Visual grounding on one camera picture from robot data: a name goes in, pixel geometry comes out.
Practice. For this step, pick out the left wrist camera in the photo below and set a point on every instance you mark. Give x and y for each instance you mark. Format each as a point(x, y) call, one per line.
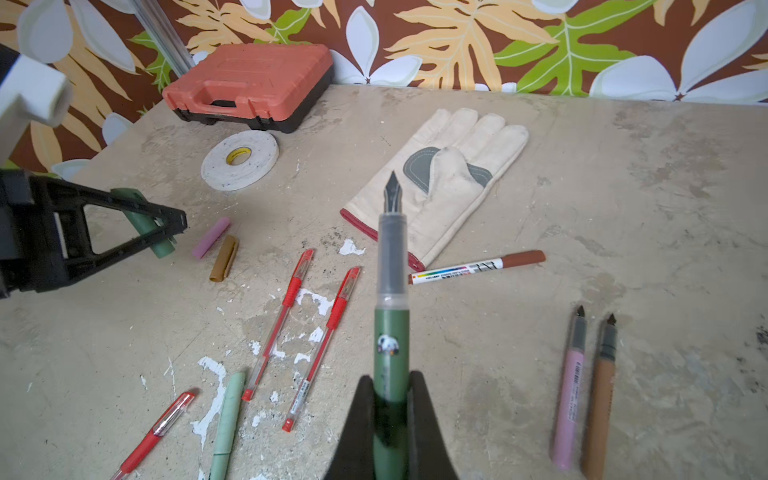
point(30, 91)

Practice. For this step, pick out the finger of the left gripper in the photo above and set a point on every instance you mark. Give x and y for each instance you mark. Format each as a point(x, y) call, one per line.
point(79, 231)

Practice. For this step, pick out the pink pen cap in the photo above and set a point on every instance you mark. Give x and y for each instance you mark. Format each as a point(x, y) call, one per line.
point(210, 237)

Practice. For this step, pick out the pink fountain pen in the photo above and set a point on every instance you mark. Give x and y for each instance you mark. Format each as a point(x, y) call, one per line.
point(568, 406)

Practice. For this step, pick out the brown fountain pen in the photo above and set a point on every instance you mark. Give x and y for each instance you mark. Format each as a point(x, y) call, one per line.
point(594, 448)

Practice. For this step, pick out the red gel pen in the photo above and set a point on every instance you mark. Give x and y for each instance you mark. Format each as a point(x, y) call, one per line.
point(339, 306)
point(292, 290)
point(156, 433)

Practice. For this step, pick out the light green pen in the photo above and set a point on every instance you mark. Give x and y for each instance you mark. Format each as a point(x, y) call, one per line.
point(227, 426)

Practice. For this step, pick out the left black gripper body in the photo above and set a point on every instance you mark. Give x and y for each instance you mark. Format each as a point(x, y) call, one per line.
point(17, 209)

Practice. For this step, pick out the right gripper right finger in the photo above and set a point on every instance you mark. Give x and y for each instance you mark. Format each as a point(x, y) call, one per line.
point(428, 457)

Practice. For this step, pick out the red plastic tool case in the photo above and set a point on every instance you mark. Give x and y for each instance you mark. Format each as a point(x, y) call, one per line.
point(264, 86)

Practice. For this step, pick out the dark green pen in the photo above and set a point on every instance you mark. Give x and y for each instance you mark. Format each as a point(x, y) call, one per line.
point(391, 335)

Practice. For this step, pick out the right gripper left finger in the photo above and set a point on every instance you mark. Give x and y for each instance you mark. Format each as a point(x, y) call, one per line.
point(353, 458)

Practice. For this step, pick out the brown pen cap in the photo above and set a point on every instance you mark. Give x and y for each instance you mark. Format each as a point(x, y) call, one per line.
point(225, 259)

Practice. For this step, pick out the beige work glove far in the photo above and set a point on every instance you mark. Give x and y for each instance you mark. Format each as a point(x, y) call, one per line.
point(446, 170)

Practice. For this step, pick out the brown capped white marker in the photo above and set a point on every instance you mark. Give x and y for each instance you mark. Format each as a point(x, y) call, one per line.
point(500, 263)

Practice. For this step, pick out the dark green pen cap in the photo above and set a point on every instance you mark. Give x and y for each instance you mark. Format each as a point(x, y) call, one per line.
point(145, 224)

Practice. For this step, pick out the white tape roll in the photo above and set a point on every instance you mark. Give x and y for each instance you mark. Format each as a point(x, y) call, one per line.
point(240, 160)

